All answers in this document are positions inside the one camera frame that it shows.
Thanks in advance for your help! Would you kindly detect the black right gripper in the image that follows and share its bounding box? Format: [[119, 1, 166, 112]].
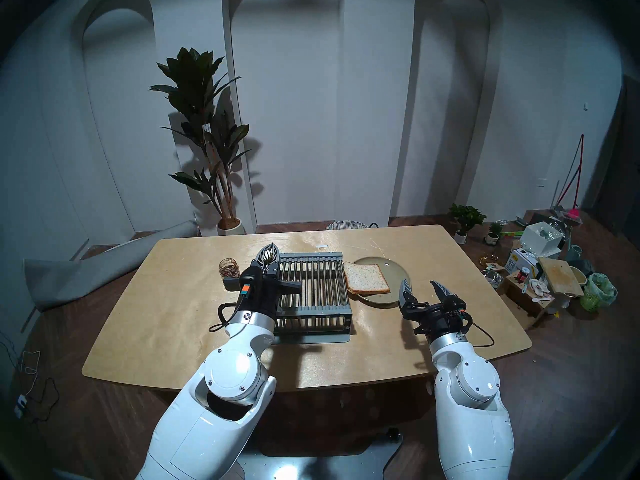
[[398, 279, 473, 337]]

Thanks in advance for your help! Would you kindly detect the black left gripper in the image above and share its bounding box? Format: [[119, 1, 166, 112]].
[[223, 242, 303, 316]]

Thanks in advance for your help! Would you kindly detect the round beige ceramic plate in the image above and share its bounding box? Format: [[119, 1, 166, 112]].
[[353, 256, 412, 307]]

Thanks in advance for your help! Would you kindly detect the white bread slice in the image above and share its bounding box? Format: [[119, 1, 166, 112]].
[[342, 262, 391, 296]]

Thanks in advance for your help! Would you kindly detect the grey metal dish rack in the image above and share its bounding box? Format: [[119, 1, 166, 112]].
[[272, 252, 355, 344]]

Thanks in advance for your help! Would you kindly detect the small bushy potted plant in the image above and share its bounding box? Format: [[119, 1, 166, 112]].
[[448, 203, 487, 245]]

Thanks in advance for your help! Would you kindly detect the yellow white cardboard box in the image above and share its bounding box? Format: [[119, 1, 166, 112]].
[[505, 248, 543, 280]]

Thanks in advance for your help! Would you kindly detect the white open box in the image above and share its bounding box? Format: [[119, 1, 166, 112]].
[[520, 221, 562, 259]]

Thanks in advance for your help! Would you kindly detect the wooden cutting board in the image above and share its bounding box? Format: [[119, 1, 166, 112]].
[[538, 256, 585, 298]]

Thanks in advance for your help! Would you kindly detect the green mesh bag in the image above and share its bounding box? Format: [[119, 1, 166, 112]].
[[580, 272, 618, 313]]

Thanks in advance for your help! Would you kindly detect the tall potted leafy plant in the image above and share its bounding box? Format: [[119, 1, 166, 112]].
[[148, 46, 251, 236]]

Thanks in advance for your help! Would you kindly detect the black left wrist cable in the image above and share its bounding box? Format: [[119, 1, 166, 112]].
[[209, 301, 241, 333]]

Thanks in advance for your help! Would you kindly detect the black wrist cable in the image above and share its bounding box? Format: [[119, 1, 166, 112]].
[[462, 311, 496, 347], [209, 301, 241, 333]]

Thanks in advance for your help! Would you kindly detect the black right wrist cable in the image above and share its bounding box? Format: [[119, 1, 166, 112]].
[[462, 311, 496, 347]]

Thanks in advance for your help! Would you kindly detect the red handled broom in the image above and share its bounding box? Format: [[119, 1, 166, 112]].
[[555, 133, 585, 222]]

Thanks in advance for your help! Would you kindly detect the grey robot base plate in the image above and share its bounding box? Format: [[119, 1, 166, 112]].
[[235, 426, 405, 480]]

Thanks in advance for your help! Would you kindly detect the thin floor cable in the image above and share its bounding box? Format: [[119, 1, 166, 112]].
[[0, 329, 61, 425]]

